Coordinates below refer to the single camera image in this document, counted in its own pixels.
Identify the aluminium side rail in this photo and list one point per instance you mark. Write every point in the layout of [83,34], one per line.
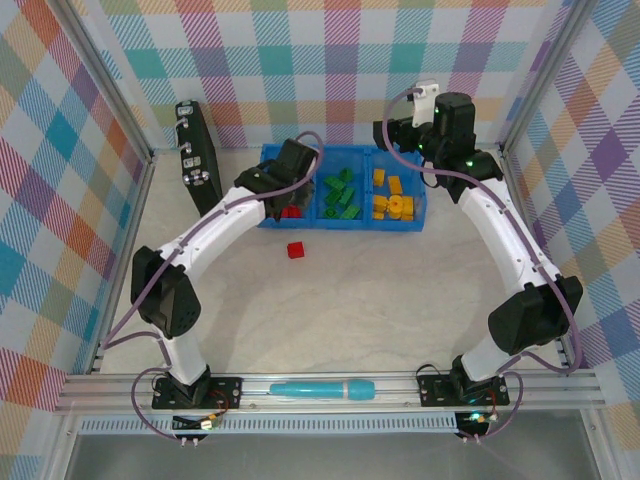
[510,167]
[140,210]

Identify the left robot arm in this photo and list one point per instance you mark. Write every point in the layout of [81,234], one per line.
[170,300]

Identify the long green lego brick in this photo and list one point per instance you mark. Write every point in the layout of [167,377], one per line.
[348,194]
[352,212]
[332,182]

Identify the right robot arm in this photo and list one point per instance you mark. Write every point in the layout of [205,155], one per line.
[525,320]

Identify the small green lego brick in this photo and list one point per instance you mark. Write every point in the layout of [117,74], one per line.
[330,214]
[332,198]
[345,175]

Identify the small yellow lego brick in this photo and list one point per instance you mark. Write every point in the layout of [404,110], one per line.
[409,205]
[381,202]
[379,177]
[406,216]

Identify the long red lego brick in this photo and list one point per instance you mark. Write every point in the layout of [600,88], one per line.
[291,213]

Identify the aluminium frame post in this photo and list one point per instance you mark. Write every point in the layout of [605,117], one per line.
[107,75]
[546,75]

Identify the teal marker pen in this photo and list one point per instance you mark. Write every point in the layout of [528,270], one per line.
[320,390]

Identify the long yellow lego brick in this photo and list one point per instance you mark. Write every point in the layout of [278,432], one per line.
[380,215]
[395,185]

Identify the blue three-compartment bin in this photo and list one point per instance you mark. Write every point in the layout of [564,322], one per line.
[350,226]

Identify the round yellow lego piece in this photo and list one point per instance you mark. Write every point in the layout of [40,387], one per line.
[397,205]

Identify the small red lego brick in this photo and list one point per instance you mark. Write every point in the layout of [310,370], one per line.
[295,250]

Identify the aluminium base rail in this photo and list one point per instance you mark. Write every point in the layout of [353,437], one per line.
[390,406]

